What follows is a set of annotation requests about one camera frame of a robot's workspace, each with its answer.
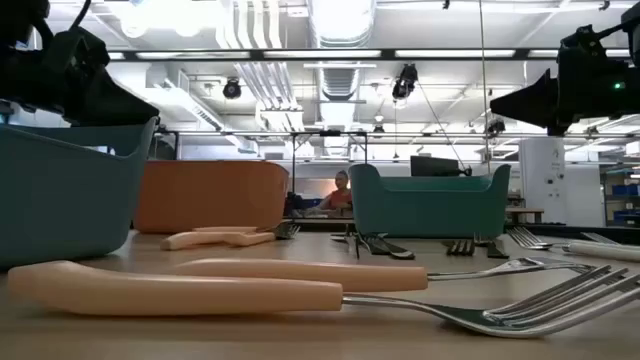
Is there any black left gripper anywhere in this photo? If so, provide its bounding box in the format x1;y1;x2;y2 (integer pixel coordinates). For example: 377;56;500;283
0;29;160;127

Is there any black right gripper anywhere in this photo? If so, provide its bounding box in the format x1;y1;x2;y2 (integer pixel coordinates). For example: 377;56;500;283
489;19;640;136

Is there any white-handled steel fork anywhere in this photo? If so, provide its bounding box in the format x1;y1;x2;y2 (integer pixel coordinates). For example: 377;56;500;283
506;225;640;264

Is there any white square column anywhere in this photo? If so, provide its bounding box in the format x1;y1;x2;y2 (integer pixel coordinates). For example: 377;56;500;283
518;137;569;226

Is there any wooden bench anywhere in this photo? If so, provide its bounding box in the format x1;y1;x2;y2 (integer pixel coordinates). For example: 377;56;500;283
504;206;546;225

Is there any dark teal plastic bin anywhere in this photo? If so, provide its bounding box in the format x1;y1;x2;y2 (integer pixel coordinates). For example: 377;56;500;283
0;117;159;271

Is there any metal storage shelf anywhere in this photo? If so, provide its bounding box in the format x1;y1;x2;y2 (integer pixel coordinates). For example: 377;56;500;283
601;167;640;227

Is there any black monitor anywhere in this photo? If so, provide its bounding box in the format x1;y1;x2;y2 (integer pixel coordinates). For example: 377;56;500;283
410;155;473;178

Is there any orange plastic bin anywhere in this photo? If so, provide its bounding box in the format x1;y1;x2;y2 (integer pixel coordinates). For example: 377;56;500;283
132;159;291;235

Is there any green plastic bin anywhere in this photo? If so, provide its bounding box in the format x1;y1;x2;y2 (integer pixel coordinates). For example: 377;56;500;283
348;163;513;240

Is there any black beam with light strips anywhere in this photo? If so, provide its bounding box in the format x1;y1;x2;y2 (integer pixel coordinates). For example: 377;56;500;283
107;47;561;63

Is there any white pipe bundle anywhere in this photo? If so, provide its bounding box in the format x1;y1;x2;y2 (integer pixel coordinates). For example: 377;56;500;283
214;0;306;132

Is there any person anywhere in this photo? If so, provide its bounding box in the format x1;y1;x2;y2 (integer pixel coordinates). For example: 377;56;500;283
319;169;354;212

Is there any black round camera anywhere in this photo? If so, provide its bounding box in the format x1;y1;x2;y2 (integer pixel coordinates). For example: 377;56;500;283
222;76;243;101
485;116;507;137
391;63;420;102

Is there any thin vertical cable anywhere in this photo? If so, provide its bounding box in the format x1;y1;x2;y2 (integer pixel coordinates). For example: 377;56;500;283
478;0;490;175

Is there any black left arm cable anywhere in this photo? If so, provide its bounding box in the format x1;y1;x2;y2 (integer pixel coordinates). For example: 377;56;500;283
69;0;94;31

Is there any black table frame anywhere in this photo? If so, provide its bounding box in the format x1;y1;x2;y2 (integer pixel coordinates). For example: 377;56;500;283
279;218;640;245

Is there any black metal station frame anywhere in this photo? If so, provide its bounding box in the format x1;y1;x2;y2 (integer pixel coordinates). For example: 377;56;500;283
154;128;640;222

